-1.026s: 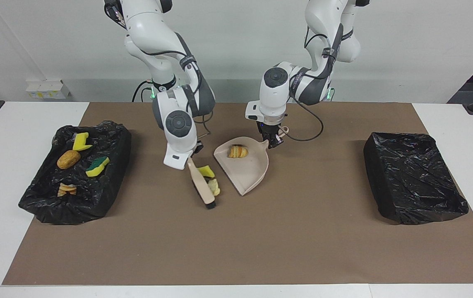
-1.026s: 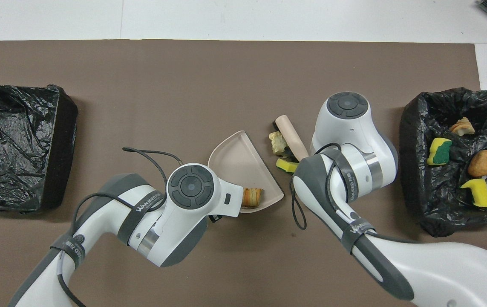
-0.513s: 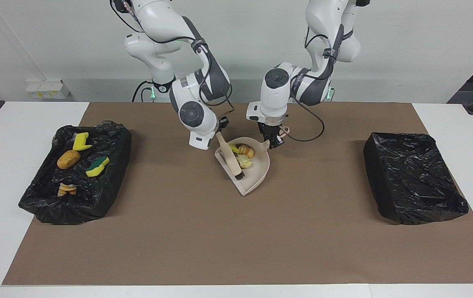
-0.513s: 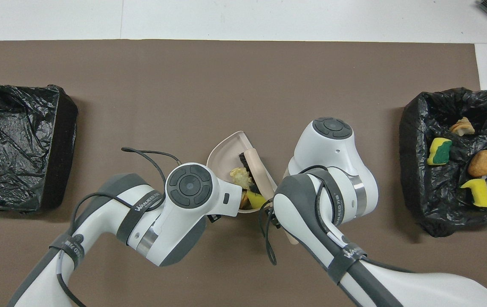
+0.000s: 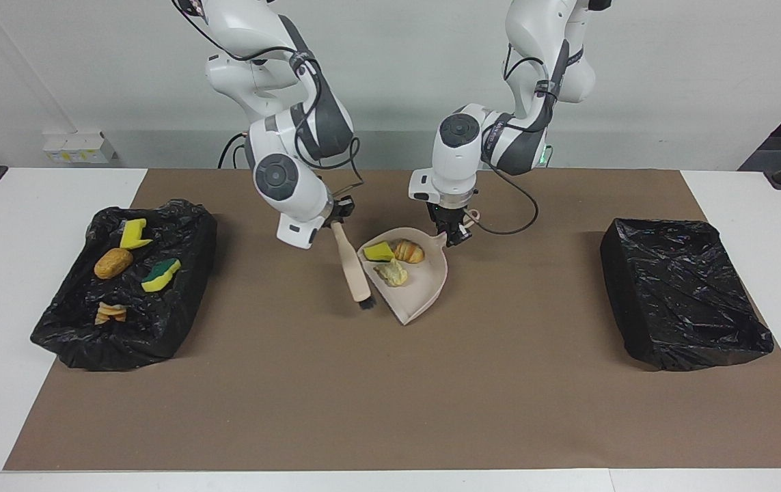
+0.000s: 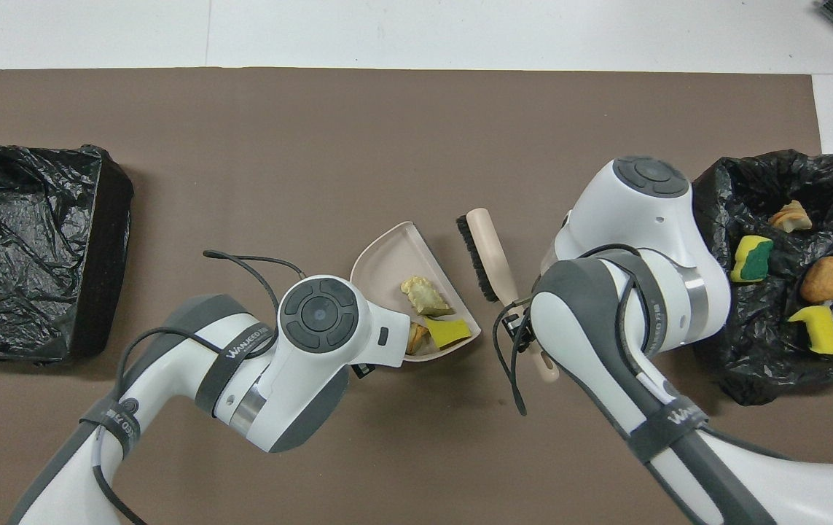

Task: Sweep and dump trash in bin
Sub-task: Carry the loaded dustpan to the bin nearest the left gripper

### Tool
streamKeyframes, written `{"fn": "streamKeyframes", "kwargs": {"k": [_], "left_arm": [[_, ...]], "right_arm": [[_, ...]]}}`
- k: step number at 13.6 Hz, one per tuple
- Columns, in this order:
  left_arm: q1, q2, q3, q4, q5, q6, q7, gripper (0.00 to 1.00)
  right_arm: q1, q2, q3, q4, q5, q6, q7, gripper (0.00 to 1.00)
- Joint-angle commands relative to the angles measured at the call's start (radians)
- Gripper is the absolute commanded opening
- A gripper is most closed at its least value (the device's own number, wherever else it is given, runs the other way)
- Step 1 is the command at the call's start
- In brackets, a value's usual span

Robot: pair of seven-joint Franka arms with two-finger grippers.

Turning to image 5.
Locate large brown table mat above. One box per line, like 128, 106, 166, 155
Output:
4, 169, 781, 471

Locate yellow green scrub sponge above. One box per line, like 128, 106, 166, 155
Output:
141, 258, 182, 293

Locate black bag lined bin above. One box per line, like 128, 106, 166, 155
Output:
600, 218, 775, 372
29, 199, 217, 372

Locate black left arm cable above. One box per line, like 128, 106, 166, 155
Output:
470, 38, 572, 236

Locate white wall socket box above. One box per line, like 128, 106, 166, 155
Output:
43, 131, 118, 165

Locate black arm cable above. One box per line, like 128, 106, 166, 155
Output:
172, 0, 365, 191
470, 38, 572, 236

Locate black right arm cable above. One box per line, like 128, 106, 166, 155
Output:
172, 0, 365, 191

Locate notched yellow sponge piece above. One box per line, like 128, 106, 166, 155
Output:
120, 219, 153, 250

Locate beige hand brush black bristles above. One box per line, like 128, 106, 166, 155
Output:
331, 220, 376, 310

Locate brown round bread roll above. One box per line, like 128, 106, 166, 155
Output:
94, 248, 134, 280

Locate pale cream bread piece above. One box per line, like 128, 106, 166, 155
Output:
373, 260, 409, 288

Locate small orange striped bread piece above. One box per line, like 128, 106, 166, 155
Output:
392, 239, 426, 264

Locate beige plastic dustpan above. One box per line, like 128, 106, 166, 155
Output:
357, 209, 481, 326

